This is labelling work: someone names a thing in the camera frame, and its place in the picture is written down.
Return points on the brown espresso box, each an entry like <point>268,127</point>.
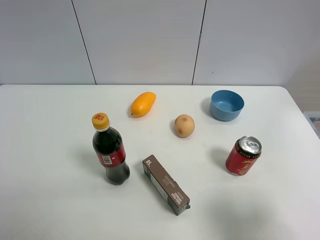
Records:
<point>167,187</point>

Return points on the orange mango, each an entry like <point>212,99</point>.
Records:
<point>143,104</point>

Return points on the beige potato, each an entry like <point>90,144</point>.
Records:
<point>184,125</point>

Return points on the cola bottle yellow cap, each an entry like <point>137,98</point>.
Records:
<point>109,148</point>

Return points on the blue bowl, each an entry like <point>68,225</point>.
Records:
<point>226,105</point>

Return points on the red drink can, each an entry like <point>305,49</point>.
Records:
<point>243,155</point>

